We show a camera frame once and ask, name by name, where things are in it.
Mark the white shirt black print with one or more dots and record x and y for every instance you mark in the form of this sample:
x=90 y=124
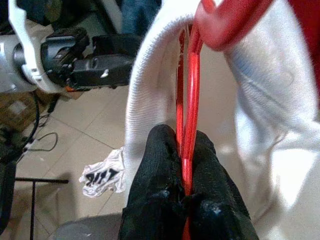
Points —
x=95 y=165

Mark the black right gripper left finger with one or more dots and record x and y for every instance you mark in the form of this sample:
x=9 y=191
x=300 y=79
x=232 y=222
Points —
x=155 y=187

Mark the red clothes hanger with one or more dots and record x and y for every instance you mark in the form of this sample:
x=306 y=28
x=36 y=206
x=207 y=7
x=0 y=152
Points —
x=225 y=27
x=192 y=100

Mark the red t-shirt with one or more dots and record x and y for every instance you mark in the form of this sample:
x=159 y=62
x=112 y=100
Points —
x=310 y=30

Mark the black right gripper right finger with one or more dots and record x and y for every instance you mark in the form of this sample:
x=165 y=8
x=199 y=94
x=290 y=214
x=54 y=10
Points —
x=215 y=200

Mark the blue denim garment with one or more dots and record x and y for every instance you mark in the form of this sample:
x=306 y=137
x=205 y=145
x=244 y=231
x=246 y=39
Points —
x=137 y=15

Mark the metal clothes rack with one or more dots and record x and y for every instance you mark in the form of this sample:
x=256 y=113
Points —
x=42 y=180

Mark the printed small cardboard box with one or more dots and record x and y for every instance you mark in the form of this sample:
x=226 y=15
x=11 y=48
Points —
x=15 y=110

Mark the cream knit garment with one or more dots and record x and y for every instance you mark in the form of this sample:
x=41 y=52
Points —
x=262 y=100

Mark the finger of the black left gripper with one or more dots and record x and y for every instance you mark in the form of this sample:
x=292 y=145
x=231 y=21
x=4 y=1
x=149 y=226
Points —
x=115 y=46
x=105 y=72

